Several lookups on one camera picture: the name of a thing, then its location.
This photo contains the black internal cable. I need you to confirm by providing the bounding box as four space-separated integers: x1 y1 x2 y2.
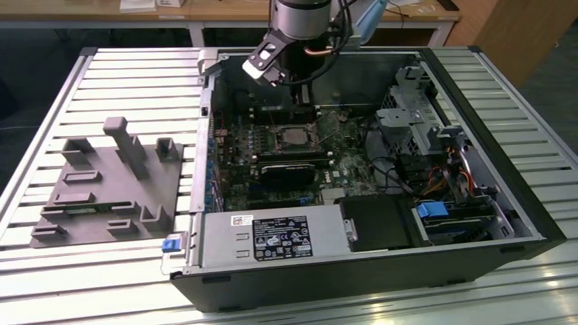
364 114 420 197

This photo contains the black open PC case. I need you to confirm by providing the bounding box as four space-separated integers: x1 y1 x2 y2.
170 45 569 314

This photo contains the metal CPU socket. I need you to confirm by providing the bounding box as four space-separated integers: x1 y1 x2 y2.
265 123 325 152

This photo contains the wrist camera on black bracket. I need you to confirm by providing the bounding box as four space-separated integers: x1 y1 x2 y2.
242 32 290 88

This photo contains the black RAM slot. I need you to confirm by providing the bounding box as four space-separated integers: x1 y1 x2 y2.
254 117 319 124
253 103 317 110
253 112 318 119
258 156 332 164
253 108 317 114
257 152 330 158

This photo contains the grey parts rack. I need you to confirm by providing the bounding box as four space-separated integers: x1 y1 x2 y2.
27 116 187 251

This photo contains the wooden cabinet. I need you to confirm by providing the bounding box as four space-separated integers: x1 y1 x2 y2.
472 0 578 87

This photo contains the black graphics card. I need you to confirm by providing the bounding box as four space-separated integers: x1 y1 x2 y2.
258 160 321 190

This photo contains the green motherboard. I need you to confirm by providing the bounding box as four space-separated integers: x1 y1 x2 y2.
211 107 385 213

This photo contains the silver square CPU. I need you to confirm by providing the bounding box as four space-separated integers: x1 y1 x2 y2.
278 127 313 145

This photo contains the blue case latch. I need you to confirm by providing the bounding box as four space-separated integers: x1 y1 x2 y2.
161 236 187 254

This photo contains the black plastic bay shroud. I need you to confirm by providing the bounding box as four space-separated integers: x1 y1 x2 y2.
337 194 430 253

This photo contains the silver chipset heatsink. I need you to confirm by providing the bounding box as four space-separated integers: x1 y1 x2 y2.
321 188 345 205

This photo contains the blue disk carrier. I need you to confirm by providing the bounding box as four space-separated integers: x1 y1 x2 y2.
416 200 452 221

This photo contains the coloured wire bundle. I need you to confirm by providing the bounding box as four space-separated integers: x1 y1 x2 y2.
424 158 482 204

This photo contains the metal disk bay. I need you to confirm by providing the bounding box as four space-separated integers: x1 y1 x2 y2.
412 198 518 247

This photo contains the metal socket cover frame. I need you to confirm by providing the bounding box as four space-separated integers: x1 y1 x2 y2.
314 111 352 150

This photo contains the metal drive cage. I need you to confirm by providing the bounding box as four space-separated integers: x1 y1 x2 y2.
373 65 468 157

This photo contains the grey power supply unit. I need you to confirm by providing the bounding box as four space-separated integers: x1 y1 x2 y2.
198 204 354 269

